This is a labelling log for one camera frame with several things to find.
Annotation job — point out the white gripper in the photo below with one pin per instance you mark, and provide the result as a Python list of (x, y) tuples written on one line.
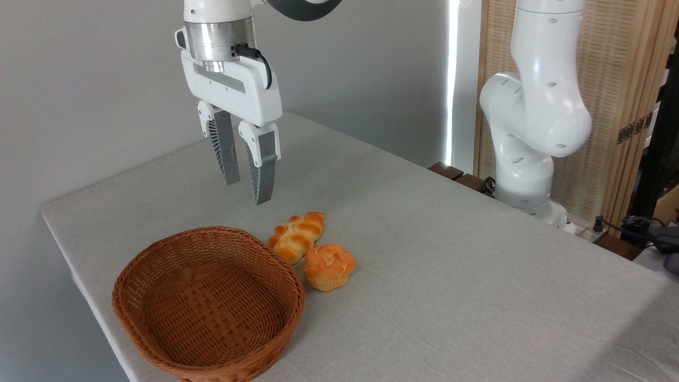
[(249, 95)]

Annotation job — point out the round muffin-shaped bread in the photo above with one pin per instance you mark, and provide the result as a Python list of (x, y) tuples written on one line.
[(329, 265)]

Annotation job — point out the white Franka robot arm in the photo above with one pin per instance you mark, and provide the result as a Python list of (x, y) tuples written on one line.
[(546, 106)]

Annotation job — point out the braided golden bread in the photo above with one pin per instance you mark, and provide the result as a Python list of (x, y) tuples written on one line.
[(297, 236)]

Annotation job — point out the brown wicker basket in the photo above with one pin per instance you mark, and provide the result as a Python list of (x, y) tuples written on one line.
[(207, 302)]

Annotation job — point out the dark brown wooden bench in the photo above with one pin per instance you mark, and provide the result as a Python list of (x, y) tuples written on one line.
[(456, 176)]

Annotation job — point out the grey tablecloth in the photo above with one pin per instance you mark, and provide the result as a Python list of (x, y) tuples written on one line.
[(451, 297)]

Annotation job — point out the bamboo folding screen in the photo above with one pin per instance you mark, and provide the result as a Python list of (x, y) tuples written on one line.
[(615, 79)]

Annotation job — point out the metal screen hinge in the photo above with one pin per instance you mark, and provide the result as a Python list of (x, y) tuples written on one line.
[(634, 128)]

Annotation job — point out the black power adapter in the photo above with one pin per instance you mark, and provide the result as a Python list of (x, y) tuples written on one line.
[(655, 236)]

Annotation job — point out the black vertical post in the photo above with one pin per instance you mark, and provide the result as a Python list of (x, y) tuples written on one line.
[(660, 148)]

